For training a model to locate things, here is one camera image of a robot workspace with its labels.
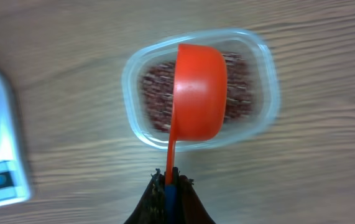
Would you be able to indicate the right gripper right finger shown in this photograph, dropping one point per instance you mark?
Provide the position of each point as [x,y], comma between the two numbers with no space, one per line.
[188,207]

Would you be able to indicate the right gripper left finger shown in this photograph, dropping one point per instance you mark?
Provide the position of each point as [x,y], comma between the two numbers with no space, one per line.
[151,207]

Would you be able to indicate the red scoop with blue handle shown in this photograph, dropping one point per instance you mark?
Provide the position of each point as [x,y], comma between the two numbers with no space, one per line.
[199,101]

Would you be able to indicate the red beans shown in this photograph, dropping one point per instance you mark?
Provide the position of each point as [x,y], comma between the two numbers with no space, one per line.
[157,91]

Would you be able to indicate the clear plastic container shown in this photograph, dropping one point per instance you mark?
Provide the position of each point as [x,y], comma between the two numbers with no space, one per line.
[262,74]

